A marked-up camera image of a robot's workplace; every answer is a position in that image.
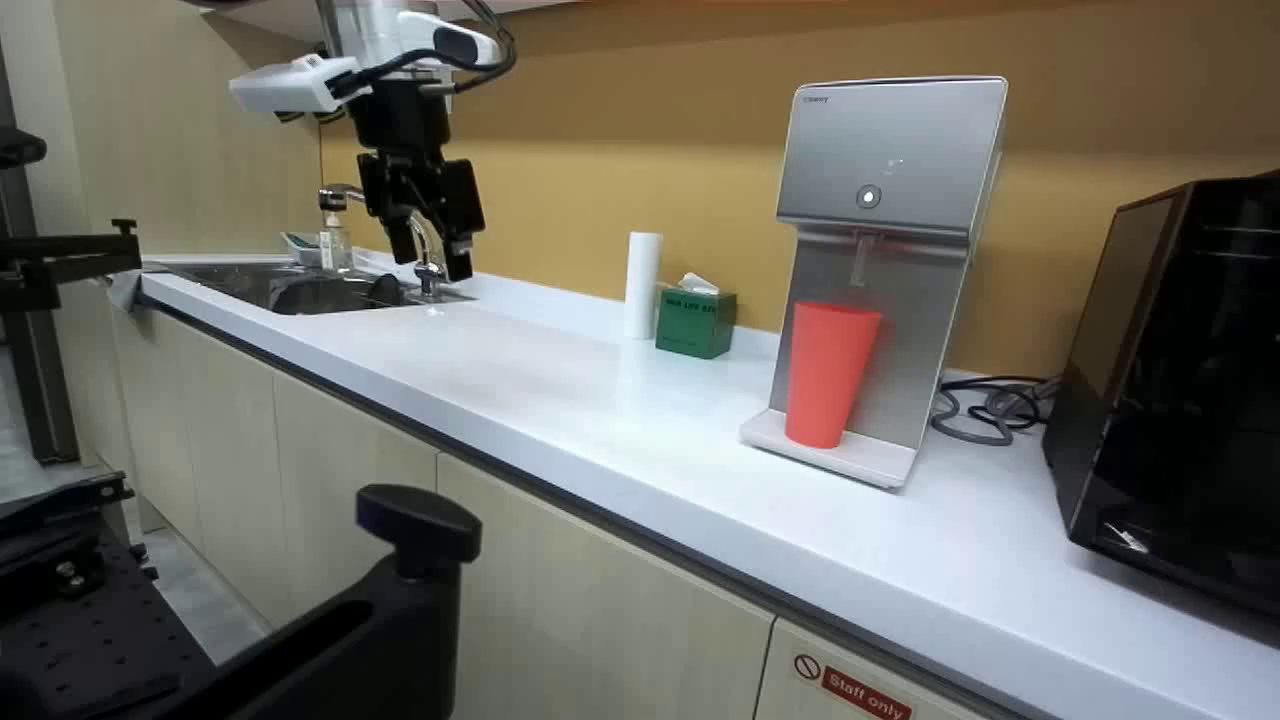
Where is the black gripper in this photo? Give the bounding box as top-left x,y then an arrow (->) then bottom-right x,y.
347,81 -> 488,282

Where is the orange plastic cup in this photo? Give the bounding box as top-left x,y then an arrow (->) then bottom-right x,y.
781,301 -> 889,453

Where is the small clear soap bottle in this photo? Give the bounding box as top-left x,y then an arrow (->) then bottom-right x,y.
316,212 -> 357,281

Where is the stainless steel sink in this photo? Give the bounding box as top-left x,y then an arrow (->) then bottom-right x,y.
163,254 -> 472,320

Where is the white paper roll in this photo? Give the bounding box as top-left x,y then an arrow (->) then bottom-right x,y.
619,229 -> 669,343

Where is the green tissue box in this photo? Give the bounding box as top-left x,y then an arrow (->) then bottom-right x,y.
653,272 -> 741,362

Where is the silver water dispenser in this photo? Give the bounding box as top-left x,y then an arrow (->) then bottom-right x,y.
735,71 -> 1011,495

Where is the beige cabinet door with sticker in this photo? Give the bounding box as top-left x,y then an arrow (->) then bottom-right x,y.
754,615 -> 997,720

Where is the red warning sticker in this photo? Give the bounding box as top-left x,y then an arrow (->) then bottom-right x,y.
789,651 -> 917,720

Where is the black countertop oven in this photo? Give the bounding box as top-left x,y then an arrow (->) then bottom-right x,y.
1039,168 -> 1280,620

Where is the black camera stand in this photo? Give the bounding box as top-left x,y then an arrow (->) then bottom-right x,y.
0,52 -> 144,473

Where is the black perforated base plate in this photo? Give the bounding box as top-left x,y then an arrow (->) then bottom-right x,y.
0,462 -> 217,720

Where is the black power cable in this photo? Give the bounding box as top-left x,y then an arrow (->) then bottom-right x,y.
927,377 -> 1057,446

